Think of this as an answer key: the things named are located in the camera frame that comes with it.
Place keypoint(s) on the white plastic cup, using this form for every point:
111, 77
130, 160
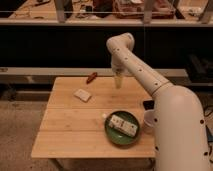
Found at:
149, 121

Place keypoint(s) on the red-brown sausage toy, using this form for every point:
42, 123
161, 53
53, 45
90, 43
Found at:
91, 77

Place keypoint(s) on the beige sponge block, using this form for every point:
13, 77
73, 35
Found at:
82, 95

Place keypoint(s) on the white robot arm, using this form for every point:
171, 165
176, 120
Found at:
179, 125

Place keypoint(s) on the black smartphone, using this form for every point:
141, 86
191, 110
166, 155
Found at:
148, 104

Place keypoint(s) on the white carton box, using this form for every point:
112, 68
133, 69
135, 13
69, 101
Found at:
123, 126

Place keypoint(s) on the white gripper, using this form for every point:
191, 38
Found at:
118, 70

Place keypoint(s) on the background workbench shelf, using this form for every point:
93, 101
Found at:
133, 13

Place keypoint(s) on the wooden table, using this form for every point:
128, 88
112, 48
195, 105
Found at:
71, 128

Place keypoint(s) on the green ceramic bowl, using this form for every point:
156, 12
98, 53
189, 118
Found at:
118, 137

